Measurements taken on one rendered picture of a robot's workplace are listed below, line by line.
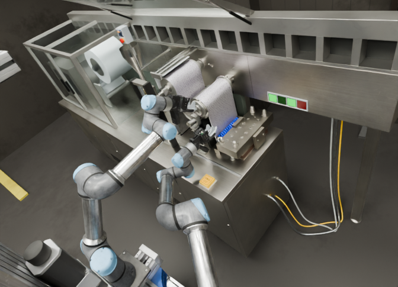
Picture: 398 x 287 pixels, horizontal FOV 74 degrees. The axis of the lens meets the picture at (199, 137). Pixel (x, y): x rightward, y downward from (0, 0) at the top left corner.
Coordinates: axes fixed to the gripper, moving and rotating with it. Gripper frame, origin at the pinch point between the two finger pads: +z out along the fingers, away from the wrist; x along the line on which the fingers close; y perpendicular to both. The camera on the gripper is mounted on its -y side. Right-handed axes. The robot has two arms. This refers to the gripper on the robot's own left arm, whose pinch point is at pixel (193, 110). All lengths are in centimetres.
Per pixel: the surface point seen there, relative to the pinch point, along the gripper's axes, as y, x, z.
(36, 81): -48, 393, 28
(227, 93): 13.2, -5.9, 19.7
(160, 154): -40, 33, 9
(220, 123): -6.1, -5.9, 20.4
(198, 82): 15.4, 18.1, 17.9
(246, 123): -3.0, -16.0, 34.1
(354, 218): -60, -79, 119
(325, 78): 31, -60, 22
